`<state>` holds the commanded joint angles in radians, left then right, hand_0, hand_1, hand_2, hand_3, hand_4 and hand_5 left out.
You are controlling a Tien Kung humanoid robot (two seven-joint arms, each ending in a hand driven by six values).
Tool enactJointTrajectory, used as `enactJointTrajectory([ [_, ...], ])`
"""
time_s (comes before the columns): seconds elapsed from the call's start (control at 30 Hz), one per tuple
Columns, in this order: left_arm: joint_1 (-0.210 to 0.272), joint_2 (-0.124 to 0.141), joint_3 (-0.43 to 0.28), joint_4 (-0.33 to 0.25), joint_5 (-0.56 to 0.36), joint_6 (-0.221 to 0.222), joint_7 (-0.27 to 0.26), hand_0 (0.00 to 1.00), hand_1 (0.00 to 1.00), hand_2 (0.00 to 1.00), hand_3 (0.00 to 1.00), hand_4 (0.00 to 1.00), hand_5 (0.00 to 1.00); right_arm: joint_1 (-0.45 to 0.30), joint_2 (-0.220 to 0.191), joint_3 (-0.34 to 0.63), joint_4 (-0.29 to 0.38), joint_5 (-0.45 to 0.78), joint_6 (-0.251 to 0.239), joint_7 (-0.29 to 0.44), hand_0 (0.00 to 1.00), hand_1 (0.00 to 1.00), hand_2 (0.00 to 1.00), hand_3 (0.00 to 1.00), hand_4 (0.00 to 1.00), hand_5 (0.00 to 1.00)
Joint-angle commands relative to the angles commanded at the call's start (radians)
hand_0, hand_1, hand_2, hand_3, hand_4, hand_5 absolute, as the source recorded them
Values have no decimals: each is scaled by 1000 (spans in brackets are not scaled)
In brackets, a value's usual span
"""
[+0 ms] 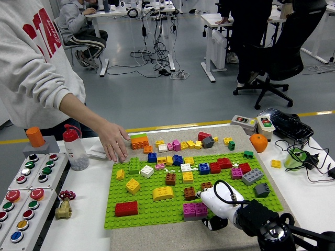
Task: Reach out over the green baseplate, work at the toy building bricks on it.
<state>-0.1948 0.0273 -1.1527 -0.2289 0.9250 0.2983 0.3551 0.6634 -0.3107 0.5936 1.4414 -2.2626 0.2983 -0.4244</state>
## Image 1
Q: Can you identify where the person's right hand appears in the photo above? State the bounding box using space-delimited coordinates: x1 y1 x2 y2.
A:
98 121 131 163

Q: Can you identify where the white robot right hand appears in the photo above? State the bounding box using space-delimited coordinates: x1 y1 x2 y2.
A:
196 182 240 232

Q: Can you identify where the orange brick stack green top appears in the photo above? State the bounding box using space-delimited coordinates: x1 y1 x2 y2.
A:
130 133 150 151

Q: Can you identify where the green studded baseplate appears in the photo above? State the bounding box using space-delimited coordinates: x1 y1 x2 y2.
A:
104 151 285 230

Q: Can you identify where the lime green tall brick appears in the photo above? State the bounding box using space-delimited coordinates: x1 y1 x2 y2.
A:
128 157 140 175

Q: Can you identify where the squeeze bottle red cap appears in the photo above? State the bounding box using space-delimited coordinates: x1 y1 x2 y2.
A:
62 124 90 172

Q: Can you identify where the dark grey sloped brick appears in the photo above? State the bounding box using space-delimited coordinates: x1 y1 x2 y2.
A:
201 136 215 149
254 182 271 198

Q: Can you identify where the yellow curved brick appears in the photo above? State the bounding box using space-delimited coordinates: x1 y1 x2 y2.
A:
152 186 175 201

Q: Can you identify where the grey square block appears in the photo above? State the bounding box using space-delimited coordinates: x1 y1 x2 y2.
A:
22 135 61 158

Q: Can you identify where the red long brick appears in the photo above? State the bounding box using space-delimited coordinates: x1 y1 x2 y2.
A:
115 200 139 218

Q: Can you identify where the grey-brown foam mat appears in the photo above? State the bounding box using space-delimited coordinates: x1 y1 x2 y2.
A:
109 124 302 251

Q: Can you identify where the orange fruit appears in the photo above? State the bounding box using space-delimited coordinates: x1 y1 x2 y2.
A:
249 133 269 154

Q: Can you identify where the small grey four-button box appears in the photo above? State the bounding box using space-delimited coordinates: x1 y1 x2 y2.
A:
7 153 48 191
29 152 69 190

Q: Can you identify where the orange cylinder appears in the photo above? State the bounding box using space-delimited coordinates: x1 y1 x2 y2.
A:
26 127 46 148

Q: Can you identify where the brass valve red handwheel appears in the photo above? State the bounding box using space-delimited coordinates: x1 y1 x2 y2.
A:
54 190 76 220

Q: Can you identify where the green plastic cup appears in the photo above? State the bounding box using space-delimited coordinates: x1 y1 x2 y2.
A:
284 147 307 172

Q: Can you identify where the grey metal chair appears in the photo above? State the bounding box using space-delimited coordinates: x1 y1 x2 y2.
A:
53 18 102 76

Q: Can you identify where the white cabinet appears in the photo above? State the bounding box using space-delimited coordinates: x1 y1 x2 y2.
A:
0 98 13 129

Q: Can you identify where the seated person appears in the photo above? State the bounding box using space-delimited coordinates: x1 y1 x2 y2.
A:
53 0 108 69

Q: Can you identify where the large grey push-button box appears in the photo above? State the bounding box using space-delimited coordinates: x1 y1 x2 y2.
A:
0 188 58 251
0 189 31 237

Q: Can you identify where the white computer tower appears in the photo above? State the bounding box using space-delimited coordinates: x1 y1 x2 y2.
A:
211 29 227 71

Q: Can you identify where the white standing desk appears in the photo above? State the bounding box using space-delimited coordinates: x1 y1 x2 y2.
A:
200 12 287 84

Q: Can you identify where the black office chair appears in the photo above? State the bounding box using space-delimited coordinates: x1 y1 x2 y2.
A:
232 0 328 110

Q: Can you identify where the person in dark clothes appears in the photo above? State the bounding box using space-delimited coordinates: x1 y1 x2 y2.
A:
215 0 275 89

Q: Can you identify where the wooden box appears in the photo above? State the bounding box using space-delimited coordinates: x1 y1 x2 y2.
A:
279 2 294 19

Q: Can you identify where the white wall switch panel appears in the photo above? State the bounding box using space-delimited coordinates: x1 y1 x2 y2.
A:
87 141 109 160

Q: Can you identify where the grey switch box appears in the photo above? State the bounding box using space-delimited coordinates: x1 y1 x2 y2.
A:
230 115 258 136

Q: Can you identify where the white two-button switch box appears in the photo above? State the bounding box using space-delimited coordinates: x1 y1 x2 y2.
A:
255 116 276 142

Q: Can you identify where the black cable tangle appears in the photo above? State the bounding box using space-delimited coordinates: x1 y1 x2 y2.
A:
106 7 184 79

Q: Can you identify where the black connector with thin wires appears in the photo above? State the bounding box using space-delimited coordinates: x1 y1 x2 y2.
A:
305 162 335 184

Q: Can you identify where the white desk frame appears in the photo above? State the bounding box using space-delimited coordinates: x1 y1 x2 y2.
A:
300 0 335 65

